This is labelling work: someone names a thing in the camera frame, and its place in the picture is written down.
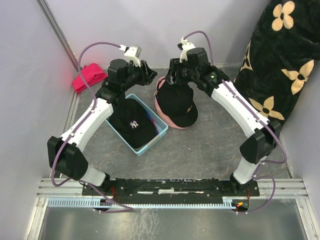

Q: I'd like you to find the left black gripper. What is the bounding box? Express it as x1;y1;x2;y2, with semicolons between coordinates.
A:
121;59;158;92

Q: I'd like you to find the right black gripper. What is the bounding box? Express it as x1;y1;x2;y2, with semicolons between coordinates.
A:
164;57;199;85

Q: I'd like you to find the pink cap with R logo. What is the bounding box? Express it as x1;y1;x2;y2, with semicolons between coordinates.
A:
153;76;187;130

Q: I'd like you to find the black cap gold R logo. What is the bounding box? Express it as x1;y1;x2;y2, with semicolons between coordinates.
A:
156;81;198;128

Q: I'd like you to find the black cap white NY logo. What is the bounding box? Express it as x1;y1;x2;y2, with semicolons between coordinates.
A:
108;98;157;149

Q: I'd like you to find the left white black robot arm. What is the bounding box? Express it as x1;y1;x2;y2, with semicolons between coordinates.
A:
47;58;158;195

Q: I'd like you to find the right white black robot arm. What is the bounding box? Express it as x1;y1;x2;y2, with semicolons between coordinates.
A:
166;44;282;196

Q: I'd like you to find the light blue plastic basket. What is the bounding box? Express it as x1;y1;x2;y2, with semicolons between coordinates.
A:
105;93;168;156

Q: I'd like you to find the red cloth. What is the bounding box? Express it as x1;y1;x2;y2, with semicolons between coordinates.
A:
72;63;108;93

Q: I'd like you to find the tan cap in basket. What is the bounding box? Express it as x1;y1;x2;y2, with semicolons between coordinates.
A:
134;144;149;152

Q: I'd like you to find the aluminium corner profile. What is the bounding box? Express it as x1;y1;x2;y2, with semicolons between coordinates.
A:
35;0;78;72

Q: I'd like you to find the black floral blanket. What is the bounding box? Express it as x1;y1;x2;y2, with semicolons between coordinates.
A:
234;0;320;125

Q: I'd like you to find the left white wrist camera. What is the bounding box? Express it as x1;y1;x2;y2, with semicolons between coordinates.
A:
119;44;142;68

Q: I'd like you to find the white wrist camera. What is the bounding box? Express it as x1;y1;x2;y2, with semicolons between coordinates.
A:
177;37;196;63
119;44;142;68

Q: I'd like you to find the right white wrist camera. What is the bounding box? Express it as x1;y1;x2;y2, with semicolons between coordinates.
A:
177;37;196;63

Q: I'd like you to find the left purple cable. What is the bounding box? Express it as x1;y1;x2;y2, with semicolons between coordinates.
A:
51;41;137;213

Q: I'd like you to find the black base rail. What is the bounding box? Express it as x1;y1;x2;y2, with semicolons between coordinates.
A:
98;178;260;204

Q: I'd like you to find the light blue cable duct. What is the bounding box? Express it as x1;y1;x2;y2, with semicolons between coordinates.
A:
47;197;244;210

